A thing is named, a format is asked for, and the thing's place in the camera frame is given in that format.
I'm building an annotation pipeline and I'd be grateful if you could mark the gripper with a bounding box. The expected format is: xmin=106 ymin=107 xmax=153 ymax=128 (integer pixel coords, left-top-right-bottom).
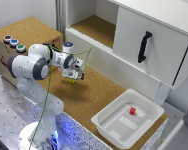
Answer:
xmin=62 ymin=66 xmax=86 ymax=81

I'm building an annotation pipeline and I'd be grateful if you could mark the white sliding door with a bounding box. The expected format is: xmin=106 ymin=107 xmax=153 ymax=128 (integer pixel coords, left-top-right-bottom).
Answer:
xmin=112 ymin=5 xmax=188 ymax=87

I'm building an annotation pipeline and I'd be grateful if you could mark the blue button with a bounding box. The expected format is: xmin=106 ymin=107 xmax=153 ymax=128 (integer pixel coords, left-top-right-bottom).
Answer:
xmin=9 ymin=38 xmax=20 ymax=48

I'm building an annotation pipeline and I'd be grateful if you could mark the pink block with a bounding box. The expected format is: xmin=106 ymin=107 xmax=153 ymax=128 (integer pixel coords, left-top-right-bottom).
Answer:
xmin=129 ymin=106 xmax=138 ymax=116

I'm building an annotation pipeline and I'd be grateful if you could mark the red button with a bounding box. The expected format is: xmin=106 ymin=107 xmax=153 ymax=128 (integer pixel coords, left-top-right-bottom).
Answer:
xmin=3 ymin=34 xmax=13 ymax=44

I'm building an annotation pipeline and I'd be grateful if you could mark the green button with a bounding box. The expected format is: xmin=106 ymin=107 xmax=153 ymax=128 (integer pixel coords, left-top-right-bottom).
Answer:
xmin=15 ymin=43 xmax=27 ymax=54

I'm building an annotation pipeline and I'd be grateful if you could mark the black door handle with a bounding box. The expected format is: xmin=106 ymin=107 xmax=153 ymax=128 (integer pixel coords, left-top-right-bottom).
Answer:
xmin=137 ymin=30 xmax=154 ymax=64

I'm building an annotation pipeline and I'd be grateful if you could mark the green cable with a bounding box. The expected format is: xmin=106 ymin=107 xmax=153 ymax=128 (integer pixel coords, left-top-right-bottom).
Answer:
xmin=28 ymin=44 xmax=95 ymax=150

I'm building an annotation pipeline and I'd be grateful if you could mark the white cabinet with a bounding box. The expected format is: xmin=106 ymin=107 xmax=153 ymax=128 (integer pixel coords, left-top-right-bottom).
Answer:
xmin=64 ymin=0 xmax=188 ymax=108

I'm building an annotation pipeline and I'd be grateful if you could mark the white plastic box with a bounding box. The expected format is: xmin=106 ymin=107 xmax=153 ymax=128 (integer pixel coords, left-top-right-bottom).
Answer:
xmin=90 ymin=88 xmax=166 ymax=150

